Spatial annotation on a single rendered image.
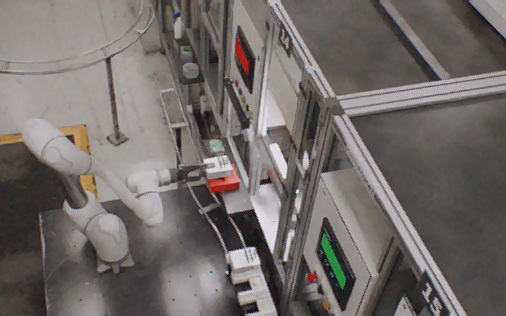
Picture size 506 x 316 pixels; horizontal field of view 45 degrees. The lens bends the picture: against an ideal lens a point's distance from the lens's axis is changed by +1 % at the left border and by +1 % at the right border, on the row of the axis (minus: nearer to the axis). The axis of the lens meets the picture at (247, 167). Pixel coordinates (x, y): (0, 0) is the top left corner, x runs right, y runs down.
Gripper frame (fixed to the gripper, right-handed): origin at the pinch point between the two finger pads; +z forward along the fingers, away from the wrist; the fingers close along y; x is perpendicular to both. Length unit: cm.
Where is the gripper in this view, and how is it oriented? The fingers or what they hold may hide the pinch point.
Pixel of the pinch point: (208, 168)
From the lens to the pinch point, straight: 305.1
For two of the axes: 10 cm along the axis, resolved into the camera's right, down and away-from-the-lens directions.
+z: 9.6, -1.8, 2.2
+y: 0.4, -6.8, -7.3
